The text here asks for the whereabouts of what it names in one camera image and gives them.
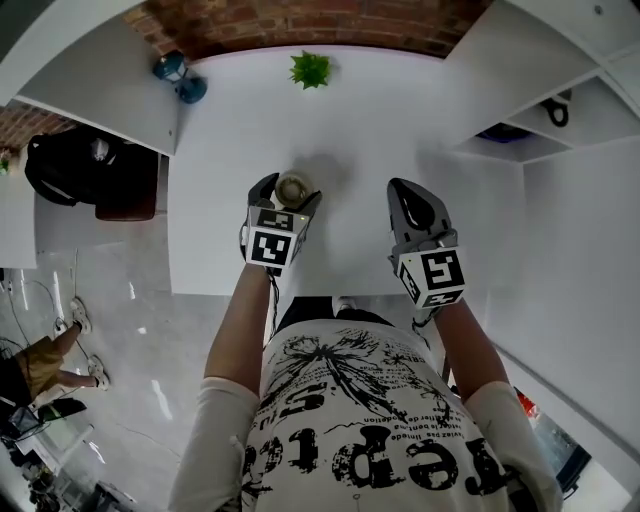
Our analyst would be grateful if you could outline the wooden chair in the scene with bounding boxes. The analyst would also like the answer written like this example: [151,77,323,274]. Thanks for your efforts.
[94,149,170,222]

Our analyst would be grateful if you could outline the person's black trousers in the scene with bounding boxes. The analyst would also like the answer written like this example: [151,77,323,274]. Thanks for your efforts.
[281,296,396,332]

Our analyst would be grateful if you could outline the person's white printed t-shirt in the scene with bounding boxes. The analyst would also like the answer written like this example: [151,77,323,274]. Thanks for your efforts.
[167,319,564,512]

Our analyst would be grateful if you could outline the black backpack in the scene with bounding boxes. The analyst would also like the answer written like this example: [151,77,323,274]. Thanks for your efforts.
[23,130,161,209]

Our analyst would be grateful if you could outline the white side table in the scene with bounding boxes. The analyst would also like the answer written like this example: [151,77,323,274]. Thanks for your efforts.
[0,169,171,296]

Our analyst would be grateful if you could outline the person's left forearm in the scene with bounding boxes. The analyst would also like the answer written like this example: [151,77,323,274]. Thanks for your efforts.
[202,259,274,399]

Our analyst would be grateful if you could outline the person's right forearm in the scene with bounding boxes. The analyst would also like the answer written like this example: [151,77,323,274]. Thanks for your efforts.
[432,299,514,404]

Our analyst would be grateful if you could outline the blue hourglass ornament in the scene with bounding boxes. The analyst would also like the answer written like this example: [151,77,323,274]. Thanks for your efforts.
[152,49,209,105]

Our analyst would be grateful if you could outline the white pot with black handle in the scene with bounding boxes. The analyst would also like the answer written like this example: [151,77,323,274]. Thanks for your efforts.
[542,89,572,127]

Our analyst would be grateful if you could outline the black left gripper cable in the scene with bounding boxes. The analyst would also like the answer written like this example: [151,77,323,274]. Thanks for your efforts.
[266,268,282,346]

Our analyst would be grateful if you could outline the round purple device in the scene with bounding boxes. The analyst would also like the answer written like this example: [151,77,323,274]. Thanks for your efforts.
[474,124,531,146]

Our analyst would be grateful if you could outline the small green potted plant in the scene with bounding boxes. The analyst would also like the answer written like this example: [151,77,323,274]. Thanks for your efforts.
[288,49,334,91]

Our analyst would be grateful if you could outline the white desk with hutch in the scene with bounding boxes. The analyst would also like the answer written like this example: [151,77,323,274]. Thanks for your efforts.
[0,0,640,297]

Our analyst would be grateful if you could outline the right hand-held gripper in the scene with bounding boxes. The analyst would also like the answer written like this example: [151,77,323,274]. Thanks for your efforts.
[387,178,467,311]

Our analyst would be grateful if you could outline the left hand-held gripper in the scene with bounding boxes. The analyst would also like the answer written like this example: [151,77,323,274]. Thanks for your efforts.
[241,172,324,277]

